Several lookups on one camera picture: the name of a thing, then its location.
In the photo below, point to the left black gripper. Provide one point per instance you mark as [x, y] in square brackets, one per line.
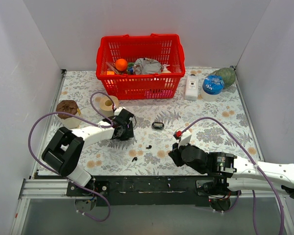
[127, 133]

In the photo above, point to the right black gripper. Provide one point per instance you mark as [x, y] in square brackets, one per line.
[174, 155]

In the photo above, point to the black oval charging case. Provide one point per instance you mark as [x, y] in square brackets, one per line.
[157, 125]

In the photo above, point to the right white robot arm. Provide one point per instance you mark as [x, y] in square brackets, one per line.
[233, 173]

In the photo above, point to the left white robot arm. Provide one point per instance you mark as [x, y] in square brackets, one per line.
[63, 151]

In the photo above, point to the beige paper roll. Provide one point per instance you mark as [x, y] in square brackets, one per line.
[105, 105]

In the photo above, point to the floral patterned table mat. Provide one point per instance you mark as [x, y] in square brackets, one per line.
[215, 126]

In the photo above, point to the brown-topped paper cup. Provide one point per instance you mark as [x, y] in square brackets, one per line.
[69, 107]

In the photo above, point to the orange fruit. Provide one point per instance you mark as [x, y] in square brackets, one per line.
[121, 64]

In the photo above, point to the red plastic shopping basket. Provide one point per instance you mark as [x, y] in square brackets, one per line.
[165, 48]

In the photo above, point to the crumpled silver foil bag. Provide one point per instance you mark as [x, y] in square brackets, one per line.
[145, 66]

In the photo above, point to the white rectangular bottle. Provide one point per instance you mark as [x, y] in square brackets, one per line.
[191, 87]

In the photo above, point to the blue-lidded white jar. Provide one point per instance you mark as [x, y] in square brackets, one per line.
[212, 87]

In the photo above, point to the green textured ball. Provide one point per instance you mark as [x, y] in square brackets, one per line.
[228, 76]

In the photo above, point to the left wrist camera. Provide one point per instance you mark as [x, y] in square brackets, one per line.
[118, 110]

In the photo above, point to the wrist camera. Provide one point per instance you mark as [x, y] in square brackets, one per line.
[118, 110]
[183, 138]

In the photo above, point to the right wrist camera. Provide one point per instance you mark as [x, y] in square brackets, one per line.
[183, 138]

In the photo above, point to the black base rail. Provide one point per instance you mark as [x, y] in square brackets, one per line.
[153, 190]

